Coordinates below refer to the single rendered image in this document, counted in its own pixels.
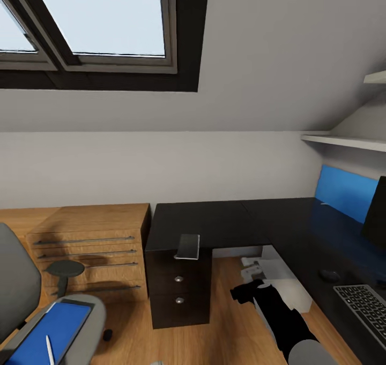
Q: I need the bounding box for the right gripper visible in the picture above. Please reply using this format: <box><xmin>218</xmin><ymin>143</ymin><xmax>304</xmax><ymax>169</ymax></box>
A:
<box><xmin>230</xmin><ymin>278</ymin><xmax>262</xmax><ymax>304</ymax></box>

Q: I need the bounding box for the monitor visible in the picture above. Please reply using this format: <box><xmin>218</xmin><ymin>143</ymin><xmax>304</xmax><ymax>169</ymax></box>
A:
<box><xmin>360</xmin><ymin>176</ymin><xmax>386</xmax><ymax>286</ymax></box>

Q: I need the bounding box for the folder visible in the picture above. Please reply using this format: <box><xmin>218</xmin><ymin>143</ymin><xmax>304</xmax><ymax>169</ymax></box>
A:
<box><xmin>2</xmin><ymin>302</ymin><xmax>91</xmax><ymax>365</ymax></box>

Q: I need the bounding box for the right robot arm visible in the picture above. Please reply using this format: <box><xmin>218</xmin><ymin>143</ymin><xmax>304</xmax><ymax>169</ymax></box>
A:
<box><xmin>230</xmin><ymin>265</ymin><xmax>339</xmax><ymax>365</ymax></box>

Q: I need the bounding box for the mouse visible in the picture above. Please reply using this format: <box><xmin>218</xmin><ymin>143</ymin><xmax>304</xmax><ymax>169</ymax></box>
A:
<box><xmin>318</xmin><ymin>268</ymin><xmax>339</xmax><ymax>281</ymax></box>

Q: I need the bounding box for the swivel chair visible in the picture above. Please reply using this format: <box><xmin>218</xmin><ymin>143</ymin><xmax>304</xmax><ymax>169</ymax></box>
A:
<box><xmin>0</xmin><ymin>222</ymin><xmax>113</xmax><ymax>365</ymax></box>

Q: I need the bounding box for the keyboard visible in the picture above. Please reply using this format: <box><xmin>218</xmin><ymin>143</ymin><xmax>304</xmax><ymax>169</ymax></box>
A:
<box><xmin>333</xmin><ymin>285</ymin><xmax>386</xmax><ymax>351</ymax></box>

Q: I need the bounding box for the notebook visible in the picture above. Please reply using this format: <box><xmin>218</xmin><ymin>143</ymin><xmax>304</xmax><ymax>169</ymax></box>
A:
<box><xmin>176</xmin><ymin>234</ymin><xmax>200</xmax><ymax>260</ymax></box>

